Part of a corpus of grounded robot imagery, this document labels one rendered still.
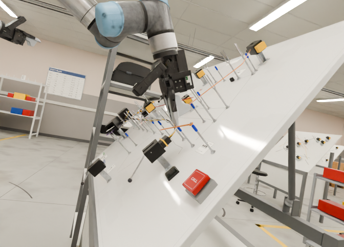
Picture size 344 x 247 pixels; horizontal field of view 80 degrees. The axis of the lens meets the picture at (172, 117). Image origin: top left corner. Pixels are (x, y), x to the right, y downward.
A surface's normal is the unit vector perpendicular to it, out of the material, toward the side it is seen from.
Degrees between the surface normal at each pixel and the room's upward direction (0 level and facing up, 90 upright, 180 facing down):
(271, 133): 52
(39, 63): 90
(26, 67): 90
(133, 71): 90
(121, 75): 90
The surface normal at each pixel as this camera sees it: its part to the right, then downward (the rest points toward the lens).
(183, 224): -0.60, -0.75
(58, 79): 0.25, 0.01
